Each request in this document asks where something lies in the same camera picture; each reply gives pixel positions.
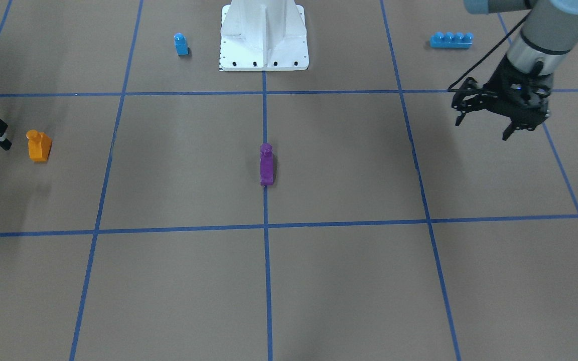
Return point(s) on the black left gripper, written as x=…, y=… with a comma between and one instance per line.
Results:
x=502, y=80

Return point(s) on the orange trapezoid block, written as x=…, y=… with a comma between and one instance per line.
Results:
x=39, y=146

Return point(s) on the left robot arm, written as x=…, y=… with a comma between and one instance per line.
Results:
x=549, y=30

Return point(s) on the purple trapezoid block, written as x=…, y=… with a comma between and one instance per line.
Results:
x=266, y=165

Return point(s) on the long blue studded brick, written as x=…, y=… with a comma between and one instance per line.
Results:
x=449, y=40

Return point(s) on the small blue block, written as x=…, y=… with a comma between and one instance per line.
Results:
x=181, y=45

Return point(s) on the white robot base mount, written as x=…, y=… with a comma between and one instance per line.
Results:
x=263, y=36

